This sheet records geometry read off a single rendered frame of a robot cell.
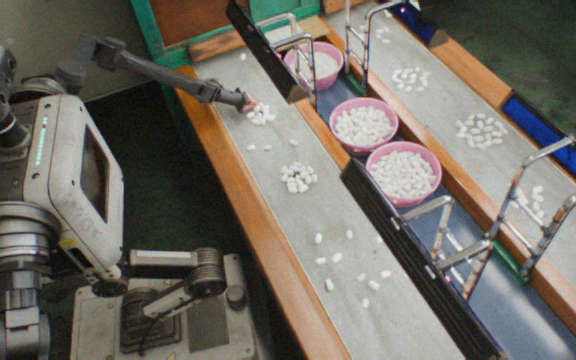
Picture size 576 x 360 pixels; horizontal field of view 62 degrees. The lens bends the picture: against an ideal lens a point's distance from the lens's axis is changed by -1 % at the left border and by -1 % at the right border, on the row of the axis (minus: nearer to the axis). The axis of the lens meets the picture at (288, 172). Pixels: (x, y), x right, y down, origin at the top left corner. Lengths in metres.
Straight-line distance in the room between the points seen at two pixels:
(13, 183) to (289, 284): 0.85
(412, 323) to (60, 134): 1.08
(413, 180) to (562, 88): 1.85
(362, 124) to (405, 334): 0.85
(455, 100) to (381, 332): 1.03
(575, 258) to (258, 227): 1.01
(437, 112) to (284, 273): 0.92
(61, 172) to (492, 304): 1.28
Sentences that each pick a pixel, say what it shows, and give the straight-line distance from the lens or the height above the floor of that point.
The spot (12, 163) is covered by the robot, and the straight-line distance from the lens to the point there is 1.15.
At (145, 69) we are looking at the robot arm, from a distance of 1.87.
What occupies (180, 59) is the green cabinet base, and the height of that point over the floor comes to 0.79.
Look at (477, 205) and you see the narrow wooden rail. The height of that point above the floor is 0.76.
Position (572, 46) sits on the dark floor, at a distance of 3.83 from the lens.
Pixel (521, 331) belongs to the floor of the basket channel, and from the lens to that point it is 1.67.
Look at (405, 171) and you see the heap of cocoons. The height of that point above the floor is 0.73.
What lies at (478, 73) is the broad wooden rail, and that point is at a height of 0.76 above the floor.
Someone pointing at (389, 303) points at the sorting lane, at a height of 0.74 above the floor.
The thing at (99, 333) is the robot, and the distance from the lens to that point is 2.00.
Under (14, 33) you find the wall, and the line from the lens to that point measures 3.19.
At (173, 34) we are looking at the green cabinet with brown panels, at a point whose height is 0.92.
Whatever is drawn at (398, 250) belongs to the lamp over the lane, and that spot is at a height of 1.07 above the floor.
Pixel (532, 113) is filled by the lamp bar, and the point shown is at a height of 1.10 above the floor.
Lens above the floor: 2.16
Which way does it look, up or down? 51 degrees down
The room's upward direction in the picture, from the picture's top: 8 degrees counter-clockwise
